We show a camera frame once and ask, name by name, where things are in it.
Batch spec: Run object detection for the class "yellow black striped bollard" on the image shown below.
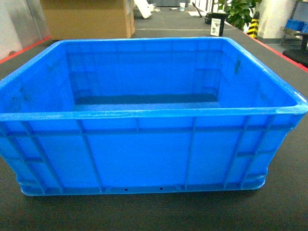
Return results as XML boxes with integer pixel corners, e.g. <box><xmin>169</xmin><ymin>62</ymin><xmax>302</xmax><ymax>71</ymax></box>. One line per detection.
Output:
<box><xmin>247</xmin><ymin>11</ymin><xmax>260</xmax><ymax>39</ymax></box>

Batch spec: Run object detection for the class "white foam piece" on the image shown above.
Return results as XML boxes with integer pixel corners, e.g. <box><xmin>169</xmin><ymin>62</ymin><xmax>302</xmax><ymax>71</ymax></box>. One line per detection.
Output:
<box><xmin>134</xmin><ymin>0</ymin><xmax>154</xmax><ymax>19</ymax></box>

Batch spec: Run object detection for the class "small blue bin far right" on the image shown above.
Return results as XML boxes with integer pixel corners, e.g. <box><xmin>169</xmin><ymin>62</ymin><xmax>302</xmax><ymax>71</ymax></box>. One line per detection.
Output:
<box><xmin>285</xmin><ymin>19</ymin><xmax>308</xmax><ymax>31</ymax></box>

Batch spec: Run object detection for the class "large blue plastic crate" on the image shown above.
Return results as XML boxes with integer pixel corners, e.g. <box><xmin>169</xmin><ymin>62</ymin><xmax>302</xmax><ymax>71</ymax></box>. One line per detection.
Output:
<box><xmin>0</xmin><ymin>37</ymin><xmax>308</xmax><ymax>196</ymax></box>

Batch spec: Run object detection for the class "green potted plant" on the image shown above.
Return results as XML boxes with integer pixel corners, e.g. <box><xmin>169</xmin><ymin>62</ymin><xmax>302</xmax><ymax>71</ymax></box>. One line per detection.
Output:
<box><xmin>217</xmin><ymin>0</ymin><xmax>262</xmax><ymax>30</ymax></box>

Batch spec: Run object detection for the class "large brown cardboard box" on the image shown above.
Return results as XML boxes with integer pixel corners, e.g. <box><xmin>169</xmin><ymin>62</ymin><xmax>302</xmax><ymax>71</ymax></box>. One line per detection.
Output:
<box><xmin>40</xmin><ymin>0</ymin><xmax>135</xmax><ymax>40</ymax></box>

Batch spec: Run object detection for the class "black box with white label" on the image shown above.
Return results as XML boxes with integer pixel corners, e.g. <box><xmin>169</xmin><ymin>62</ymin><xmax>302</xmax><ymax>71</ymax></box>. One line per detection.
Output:
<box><xmin>205</xmin><ymin>12</ymin><xmax>229</xmax><ymax>37</ymax></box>

